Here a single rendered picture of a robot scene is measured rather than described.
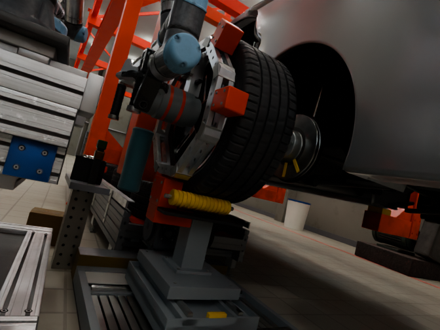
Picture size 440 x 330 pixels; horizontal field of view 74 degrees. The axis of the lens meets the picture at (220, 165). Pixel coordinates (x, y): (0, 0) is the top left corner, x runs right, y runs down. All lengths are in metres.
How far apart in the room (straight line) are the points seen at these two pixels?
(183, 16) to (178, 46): 0.08
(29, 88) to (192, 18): 0.37
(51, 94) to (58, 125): 0.07
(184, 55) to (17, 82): 0.35
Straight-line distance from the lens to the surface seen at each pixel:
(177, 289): 1.09
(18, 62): 0.76
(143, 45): 7.58
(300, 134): 1.42
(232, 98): 0.89
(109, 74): 3.54
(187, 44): 0.67
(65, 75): 0.76
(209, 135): 0.94
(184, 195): 1.06
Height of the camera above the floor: 0.60
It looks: 3 degrees up
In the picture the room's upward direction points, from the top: 14 degrees clockwise
